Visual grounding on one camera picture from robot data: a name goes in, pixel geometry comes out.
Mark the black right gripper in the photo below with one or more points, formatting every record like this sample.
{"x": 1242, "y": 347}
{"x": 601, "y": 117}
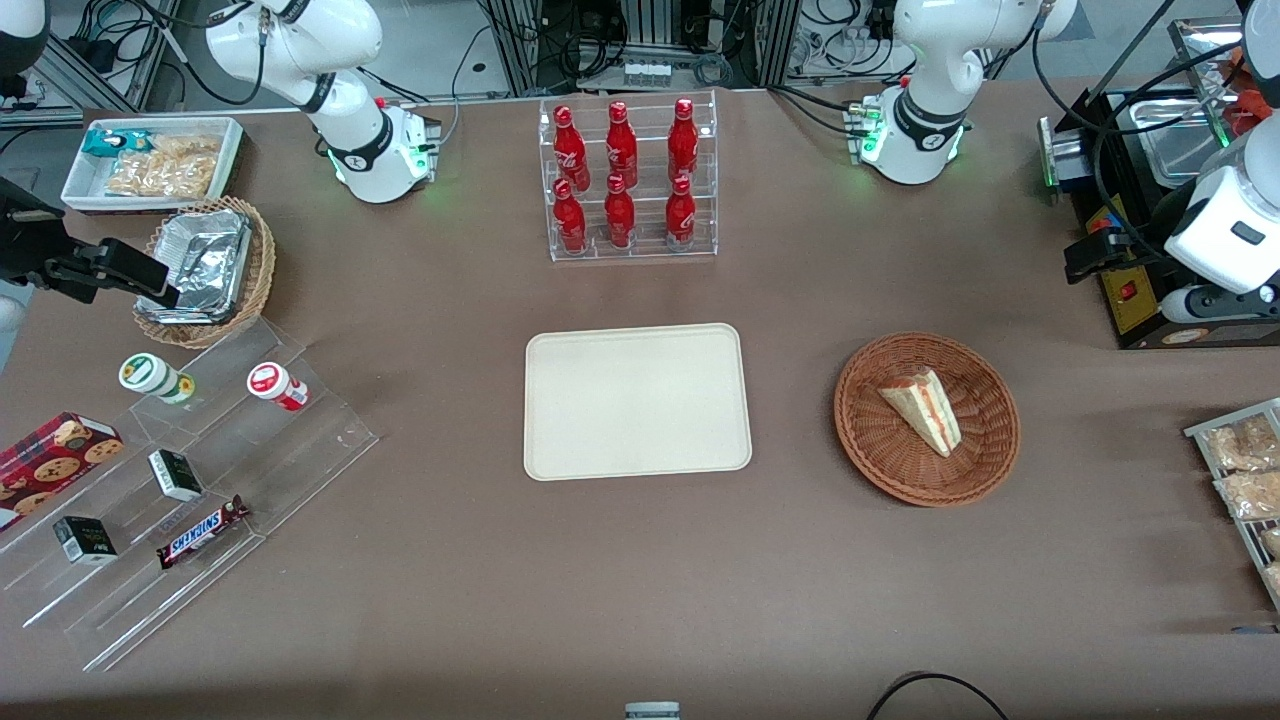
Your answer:
{"x": 28, "y": 253}

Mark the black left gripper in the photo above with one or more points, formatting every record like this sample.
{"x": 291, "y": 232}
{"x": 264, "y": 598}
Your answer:
{"x": 1143, "y": 238}

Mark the triangular sandwich wedge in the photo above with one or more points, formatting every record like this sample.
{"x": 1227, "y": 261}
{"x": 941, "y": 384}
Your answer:
{"x": 925, "y": 410}

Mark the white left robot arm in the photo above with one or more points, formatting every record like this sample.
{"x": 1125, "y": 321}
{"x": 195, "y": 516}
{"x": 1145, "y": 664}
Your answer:
{"x": 930, "y": 60}

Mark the light wicker basket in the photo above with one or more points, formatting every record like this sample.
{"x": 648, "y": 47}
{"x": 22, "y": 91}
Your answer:
{"x": 255, "y": 290}

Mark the brown wicker basket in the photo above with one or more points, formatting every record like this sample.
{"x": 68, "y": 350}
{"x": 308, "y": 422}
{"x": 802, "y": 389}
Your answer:
{"x": 880, "y": 450}

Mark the cream plastic serving tray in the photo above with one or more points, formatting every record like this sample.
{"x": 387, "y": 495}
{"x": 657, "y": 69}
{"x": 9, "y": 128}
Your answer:
{"x": 637, "y": 402}

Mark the black countertop appliance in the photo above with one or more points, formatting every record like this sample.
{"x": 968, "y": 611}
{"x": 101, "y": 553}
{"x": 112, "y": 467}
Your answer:
{"x": 1135, "y": 310}

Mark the white plastic snack bin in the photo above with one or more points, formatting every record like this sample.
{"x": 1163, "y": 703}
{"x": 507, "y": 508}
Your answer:
{"x": 85, "y": 185}

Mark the stacked aluminium foil trays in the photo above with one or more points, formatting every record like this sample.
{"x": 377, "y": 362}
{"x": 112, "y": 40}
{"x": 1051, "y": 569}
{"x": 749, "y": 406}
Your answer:
{"x": 205, "y": 260}

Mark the green lid white jar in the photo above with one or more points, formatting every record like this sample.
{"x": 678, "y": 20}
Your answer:
{"x": 148, "y": 373}

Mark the clear bag of crackers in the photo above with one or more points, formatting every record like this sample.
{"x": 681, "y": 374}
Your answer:
{"x": 165, "y": 170}

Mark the teal snack packet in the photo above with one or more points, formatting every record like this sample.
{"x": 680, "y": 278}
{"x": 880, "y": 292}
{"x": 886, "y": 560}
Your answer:
{"x": 105, "y": 142}

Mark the red tartan cookie box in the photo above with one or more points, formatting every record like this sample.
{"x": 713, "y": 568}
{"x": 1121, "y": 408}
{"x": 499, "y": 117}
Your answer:
{"x": 55, "y": 465}

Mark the red lid white jar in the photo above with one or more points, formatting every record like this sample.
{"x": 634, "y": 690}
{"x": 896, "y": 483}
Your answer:
{"x": 270, "y": 382}

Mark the small black carton box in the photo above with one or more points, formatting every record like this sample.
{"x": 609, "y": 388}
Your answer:
{"x": 85, "y": 540}
{"x": 176, "y": 475}

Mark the clear bag of snacks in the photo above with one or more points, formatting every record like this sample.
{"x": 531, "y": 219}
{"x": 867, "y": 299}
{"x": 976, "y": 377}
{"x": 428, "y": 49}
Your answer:
{"x": 1245, "y": 445}
{"x": 1250, "y": 495}

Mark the clear acrylic stepped shelf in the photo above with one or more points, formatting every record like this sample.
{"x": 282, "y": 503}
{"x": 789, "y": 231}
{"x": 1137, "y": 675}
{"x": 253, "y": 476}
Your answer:
{"x": 290, "y": 460}

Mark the Snickers chocolate bar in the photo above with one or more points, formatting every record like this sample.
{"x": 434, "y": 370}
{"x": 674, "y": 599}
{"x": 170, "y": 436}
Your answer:
{"x": 200, "y": 533}

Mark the red cola bottle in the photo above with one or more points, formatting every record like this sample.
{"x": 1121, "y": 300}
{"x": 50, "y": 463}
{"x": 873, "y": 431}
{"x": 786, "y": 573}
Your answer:
{"x": 619, "y": 215}
{"x": 569, "y": 145}
{"x": 570, "y": 220}
{"x": 621, "y": 145}
{"x": 680, "y": 215}
{"x": 683, "y": 140}

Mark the clear acrylic bottle rack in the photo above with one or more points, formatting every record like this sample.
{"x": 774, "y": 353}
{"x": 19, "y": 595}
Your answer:
{"x": 645, "y": 250}

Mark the white power strip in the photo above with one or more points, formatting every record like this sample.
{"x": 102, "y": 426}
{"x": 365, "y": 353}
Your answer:
{"x": 648, "y": 74}

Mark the small grey device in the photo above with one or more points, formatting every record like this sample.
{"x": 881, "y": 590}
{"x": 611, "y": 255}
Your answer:
{"x": 652, "y": 711}

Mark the aluminium frame rack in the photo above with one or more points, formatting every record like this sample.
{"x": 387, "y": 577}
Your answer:
{"x": 520, "y": 45}

